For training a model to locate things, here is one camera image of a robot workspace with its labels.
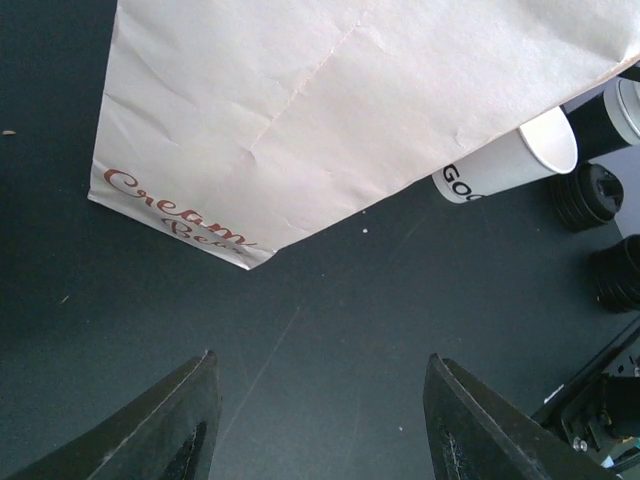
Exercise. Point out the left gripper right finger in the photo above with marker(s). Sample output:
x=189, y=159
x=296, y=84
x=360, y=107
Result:
x=474, y=433

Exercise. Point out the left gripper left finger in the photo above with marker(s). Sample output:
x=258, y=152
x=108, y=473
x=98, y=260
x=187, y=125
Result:
x=168, y=432

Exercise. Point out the stack of white cups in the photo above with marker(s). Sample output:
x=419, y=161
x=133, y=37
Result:
x=608, y=122

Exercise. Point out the cream bear paper bag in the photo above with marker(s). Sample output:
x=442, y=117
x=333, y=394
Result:
x=242, y=127

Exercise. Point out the white paper coffee cup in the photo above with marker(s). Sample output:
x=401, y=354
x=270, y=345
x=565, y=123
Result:
x=540, y=148

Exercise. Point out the black cup lid stack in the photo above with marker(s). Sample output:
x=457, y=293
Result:
x=587, y=198

